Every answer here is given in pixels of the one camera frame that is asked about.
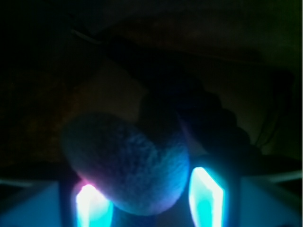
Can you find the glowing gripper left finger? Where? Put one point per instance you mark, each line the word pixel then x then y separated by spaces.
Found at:
pixel 42 204

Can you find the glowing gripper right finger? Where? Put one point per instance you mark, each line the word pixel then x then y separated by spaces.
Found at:
pixel 261 191

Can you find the gray plush mouse toy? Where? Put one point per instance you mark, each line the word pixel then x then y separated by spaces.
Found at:
pixel 141 167

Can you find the brown paper bag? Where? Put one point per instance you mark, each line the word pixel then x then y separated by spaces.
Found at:
pixel 53 66

